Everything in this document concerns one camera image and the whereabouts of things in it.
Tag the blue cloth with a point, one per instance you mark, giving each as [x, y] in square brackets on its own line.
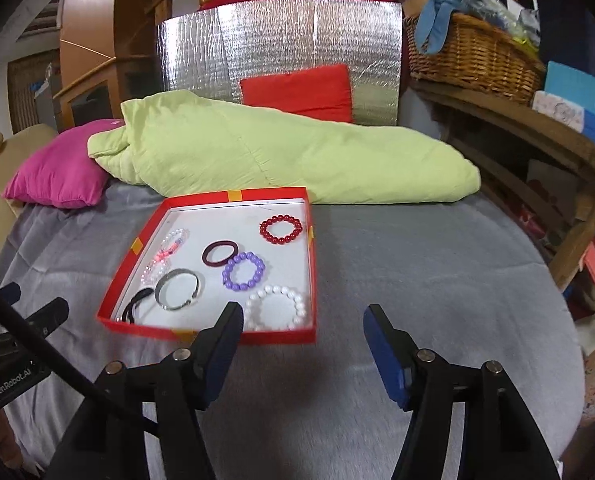
[435, 15]

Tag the light green blanket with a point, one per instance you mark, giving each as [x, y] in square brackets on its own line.
[277, 160]

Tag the dark red bangle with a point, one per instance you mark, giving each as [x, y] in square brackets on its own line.
[206, 257]

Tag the silver foil mat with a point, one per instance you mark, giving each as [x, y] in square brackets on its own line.
[277, 35]

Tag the magenta pillow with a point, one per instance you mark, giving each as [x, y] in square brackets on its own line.
[57, 170]

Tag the navy bag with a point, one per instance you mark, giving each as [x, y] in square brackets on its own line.
[577, 20]

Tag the wooden shelf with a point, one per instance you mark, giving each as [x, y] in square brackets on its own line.
[527, 130]

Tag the wicker basket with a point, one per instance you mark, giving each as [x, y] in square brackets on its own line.
[477, 65]

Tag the red jewelry box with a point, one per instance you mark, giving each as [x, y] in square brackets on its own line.
[212, 225]

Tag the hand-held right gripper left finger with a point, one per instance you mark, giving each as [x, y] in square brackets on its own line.
[225, 355]

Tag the blue cardboard box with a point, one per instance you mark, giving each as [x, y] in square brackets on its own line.
[577, 85]

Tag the grey blanket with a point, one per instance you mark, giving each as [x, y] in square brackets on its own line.
[427, 260]

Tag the white patterned box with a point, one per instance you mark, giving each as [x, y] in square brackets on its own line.
[557, 110]

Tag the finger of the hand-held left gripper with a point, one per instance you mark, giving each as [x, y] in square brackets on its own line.
[49, 316]
[9, 293]

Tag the silver bangle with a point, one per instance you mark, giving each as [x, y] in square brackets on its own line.
[160, 290]

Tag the wooden cabinet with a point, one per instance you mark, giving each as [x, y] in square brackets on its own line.
[102, 20]

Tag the person's left hand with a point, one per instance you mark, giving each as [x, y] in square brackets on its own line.
[4, 440]

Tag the red pillow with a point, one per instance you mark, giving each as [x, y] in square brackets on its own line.
[302, 90]

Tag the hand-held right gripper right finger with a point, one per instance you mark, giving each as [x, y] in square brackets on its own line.
[387, 355]

